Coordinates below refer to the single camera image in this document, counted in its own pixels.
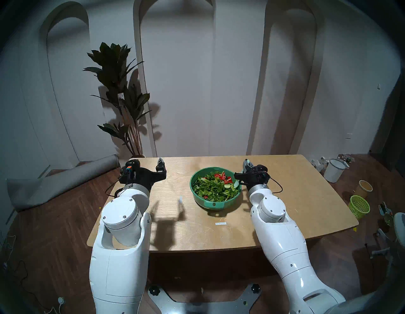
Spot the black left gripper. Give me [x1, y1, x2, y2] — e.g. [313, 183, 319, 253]
[119, 157, 167, 192]

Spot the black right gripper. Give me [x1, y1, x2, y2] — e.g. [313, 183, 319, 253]
[234, 160, 271, 192]

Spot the pale teal spoon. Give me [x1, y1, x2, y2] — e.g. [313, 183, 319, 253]
[234, 159, 252, 188]

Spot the chopped lettuce tomato cucumber salad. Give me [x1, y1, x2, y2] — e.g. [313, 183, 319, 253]
[193, 171, 239, 202]

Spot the green salad bowl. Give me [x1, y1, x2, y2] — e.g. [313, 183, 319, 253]
[190, 167, 242, 211]

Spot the crumpled white trash pile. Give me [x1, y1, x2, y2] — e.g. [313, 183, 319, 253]
[310, 157, 329, 173]

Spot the white bucket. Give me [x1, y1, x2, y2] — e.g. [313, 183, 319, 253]
[323, 158, 347, 183]

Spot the rolled grey mat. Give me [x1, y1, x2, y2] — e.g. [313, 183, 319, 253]
[6, 154, 120, 212]

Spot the tall dark green potted plant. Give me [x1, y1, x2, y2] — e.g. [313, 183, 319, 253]
[83, 42, 152, 158]

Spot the tan paper cup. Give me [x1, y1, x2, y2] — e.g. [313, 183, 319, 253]
[354, 180, 373, 198]

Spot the green mesh basket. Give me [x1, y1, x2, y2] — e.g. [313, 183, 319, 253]
[348, 195, 371, 220]

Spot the white office chair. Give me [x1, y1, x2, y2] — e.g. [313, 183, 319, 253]
[370, 212, 405, 269]

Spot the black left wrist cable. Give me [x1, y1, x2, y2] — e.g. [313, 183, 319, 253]
[105, 179, 124, 198]

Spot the grey metal robot base plate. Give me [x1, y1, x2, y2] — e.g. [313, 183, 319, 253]
[148, 283, 262, 314]

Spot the black floor cable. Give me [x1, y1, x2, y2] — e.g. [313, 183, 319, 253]
[5, 260, 41, 304]

